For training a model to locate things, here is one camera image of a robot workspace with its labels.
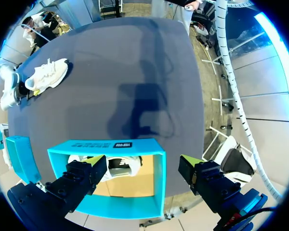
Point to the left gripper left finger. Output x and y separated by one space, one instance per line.
74 185

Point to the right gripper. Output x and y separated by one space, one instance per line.
23 89

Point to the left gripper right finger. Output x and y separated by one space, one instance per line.
212 185

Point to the white sneaker shoe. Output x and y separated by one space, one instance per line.
131 168
50 74

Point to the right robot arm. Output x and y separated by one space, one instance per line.
7 96

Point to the blue and black insole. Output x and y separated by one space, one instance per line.
115 164

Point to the teal shoebox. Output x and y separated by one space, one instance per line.
159 183

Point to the small teal box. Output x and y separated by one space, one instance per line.
24 158

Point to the person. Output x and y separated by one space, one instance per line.
163 9
30 33

